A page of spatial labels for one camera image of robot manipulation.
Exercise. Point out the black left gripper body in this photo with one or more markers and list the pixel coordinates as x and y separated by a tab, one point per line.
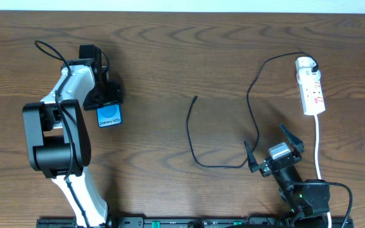
105	95

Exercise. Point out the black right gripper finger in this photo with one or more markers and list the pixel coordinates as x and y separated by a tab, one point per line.
296	143
252	163

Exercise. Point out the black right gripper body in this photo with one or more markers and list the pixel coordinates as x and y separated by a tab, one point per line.
277	162

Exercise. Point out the blue Galaxy smartphone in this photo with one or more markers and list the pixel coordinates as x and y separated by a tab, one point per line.
109	116

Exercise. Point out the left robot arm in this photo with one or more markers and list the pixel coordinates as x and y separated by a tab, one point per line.
58	143

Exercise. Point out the white USB charger plug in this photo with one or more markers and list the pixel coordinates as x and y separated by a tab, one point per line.
306	75

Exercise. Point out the white power strip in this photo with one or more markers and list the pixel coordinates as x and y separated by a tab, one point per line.
311	94

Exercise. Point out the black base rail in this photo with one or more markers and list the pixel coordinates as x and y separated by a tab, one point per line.
139	222

